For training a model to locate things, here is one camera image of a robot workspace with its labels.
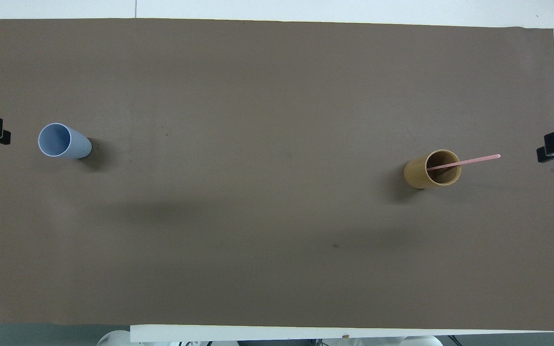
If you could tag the wooden cup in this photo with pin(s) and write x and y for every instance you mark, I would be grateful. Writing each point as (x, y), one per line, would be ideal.
(419, 173)

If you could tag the blue cup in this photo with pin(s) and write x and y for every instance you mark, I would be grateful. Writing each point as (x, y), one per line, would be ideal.
(58, 141)

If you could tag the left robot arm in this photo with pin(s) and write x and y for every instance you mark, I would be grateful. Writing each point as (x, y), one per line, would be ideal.
(113, 338)

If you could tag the pink chopstick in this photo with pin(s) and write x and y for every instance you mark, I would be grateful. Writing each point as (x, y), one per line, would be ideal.
(474, 160)

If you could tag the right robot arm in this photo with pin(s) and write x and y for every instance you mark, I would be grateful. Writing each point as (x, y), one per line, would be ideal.
(414, 340)

